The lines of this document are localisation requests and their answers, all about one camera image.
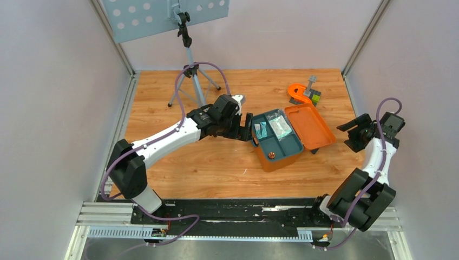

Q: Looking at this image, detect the clear bag teal gauze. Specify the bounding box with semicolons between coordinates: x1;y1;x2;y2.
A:
268;115;292;140

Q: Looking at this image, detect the orange medicine box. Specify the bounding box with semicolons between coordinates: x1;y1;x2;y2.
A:
252;103;336;172

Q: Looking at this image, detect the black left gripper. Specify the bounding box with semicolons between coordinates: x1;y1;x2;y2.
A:
218;111;253;142

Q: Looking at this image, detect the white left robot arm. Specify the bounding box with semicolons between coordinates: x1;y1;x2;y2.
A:
107;94;253;224

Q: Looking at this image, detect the teal sachet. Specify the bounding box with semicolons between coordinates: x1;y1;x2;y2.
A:
260;122;268;138
254;123;262;139

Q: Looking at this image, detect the orange ring toy stand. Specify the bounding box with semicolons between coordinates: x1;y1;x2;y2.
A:
287;75;322;106

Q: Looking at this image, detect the perforated grey panel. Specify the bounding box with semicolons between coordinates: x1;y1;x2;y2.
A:
102;0;230;43

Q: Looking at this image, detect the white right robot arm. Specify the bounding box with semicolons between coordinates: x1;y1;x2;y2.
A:
309;112;405;231

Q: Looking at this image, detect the grey tripod stand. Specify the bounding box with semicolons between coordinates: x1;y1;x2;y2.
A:
172;10;221;107

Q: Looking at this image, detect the teal divided tray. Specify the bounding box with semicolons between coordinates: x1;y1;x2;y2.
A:
252;109;304;166

